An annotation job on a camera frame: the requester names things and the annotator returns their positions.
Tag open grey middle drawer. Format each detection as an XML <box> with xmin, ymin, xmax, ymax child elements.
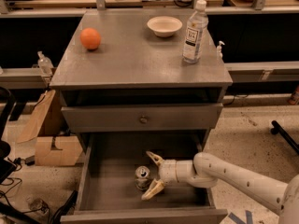
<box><xmin>61</xmin><ymin>132</ymin><xmax>227</xmax><ymax>224</ymax></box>

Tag black cables on floor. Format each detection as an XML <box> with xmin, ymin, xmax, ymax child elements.
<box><xmin>0</xmin><ymin>156</ymin><xmax>78</xmax><ymax>224</ymax></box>

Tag brown cardboard box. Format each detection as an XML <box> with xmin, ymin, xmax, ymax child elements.
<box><xmin>17</xmin><ymin>90</ymin><xmax>82</xmax><ymax>166</ymax></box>

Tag clear plastic water bottle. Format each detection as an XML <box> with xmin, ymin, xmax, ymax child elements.
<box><xmin>182</xmin><ymin>0</ymin><xmax>208</xmax><ymax>63</ymax></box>

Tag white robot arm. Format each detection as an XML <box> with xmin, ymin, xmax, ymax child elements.
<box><xmin>141</xmin><ymin>151</ymin><xmax>299</xmax><ymax>224</ymax></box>

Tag small white pump bottle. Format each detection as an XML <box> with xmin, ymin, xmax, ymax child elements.
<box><xmin>216</xmin><ymin>41</ymin><xmax>225</xmax><ymax>58</ymax></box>

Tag black stand leg with wheel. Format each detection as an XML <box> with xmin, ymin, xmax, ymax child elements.
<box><xmin>270</xmin><ymin>120</ymin><xmax>299</xmax><ymax>155</ymax></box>

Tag black chair on left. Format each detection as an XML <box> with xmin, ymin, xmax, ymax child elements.
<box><xmin>0</xmin><ymin>86</ymin><xmax>18</xmax><ymax>185</ymax></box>

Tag orange fruit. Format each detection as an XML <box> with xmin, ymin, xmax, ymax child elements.
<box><xmin>79</xmin><ymin>28</ymin><xmax>101</xmax><ymax>50</ymax></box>

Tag grey wooden drawer cabinet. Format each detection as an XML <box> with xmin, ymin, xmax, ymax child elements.
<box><xmin>50</xmin><ymin>8</ymin><xmax>234</xmax><ymax>224</ymax></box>

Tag white paper bowl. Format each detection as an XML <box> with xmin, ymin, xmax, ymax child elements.
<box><xmin>147</xmin><ymin>16</ymin><xmax>182</xmax><ymax>37</ymax></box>

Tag round metal drawer knob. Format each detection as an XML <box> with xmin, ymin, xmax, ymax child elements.
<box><xmin>139</xmin><ymin>116</ymin><xmax>149</xmax><ymax>124</ymax></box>

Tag green 7up soda can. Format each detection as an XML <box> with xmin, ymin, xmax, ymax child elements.
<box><xmin>135</xmin><ymin>166</ymin><xmax>151</xmax><ymax>191</ymax></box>

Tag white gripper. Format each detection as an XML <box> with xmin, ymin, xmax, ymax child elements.
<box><xmin>141</xmin><ymin>151</ymin><xmax>178</xmax><ymax>201</ymax></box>

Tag closed grey top drawer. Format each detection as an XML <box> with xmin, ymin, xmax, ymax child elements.
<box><xmin>62</xmin><ymin>104</ymin><xmax>222</xmax><ymax>133</ymax></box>

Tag clear bottle on left ledge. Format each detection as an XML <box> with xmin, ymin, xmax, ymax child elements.
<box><xmin>37</xmin><ymin>51</ymin><xmax>54</xmax><ymax>76</ymax></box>

